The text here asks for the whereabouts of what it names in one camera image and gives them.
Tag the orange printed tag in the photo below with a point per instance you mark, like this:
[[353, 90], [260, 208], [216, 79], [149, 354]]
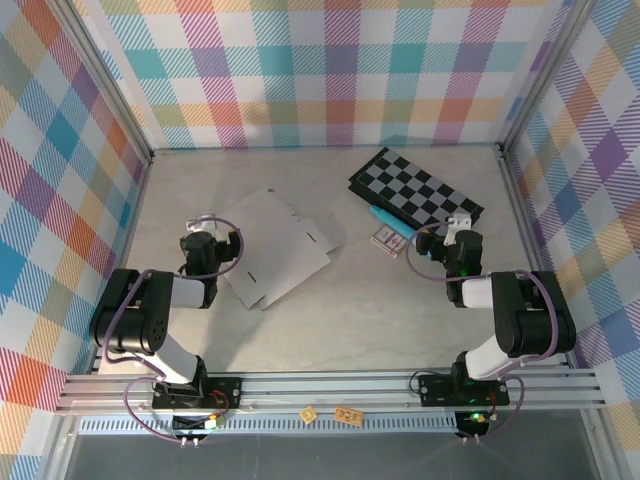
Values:
[[348, 416]]

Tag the small yellow tag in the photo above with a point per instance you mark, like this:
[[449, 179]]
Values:
[[308, 415]]

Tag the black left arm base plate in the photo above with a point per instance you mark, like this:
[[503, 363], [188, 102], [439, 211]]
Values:
[[231, 386]]

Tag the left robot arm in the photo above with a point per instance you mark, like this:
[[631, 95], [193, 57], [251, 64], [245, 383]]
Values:
[[130, 320]]

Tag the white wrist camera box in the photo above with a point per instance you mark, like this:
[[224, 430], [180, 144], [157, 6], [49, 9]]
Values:
[[459, 222], [200, 223]]

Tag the aluminium mounting rail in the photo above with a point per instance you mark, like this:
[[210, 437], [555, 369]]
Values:
[[325, 387]]

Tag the black grey folding chessboard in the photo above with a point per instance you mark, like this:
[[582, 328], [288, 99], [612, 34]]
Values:
[[410, 185]]

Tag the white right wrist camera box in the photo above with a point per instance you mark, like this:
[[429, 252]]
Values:
[[459, 222]]

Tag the white paper box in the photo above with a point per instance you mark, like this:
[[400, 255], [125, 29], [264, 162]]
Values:
[[280, 240]]

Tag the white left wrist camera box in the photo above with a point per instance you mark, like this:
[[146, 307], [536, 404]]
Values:
[[200, 223]]

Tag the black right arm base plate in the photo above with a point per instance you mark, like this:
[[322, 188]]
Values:
[[435, 392]]

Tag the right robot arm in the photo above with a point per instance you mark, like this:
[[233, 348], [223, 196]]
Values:
[[525, 320]]

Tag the aluminium side rail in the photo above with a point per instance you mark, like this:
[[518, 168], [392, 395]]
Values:
[[530, 240], [135, 210]]

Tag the black connector board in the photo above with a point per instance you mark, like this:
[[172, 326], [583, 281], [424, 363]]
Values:
[[467, 425], [190, 424]]

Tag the aluminium frame post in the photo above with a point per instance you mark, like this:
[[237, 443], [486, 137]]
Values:
[[542, 75], [100, 82]]

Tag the playing card box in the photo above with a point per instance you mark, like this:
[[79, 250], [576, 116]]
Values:
[[390, 241]]

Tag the teal marker pen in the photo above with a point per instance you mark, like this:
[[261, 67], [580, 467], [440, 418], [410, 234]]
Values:
[[390, 220]]

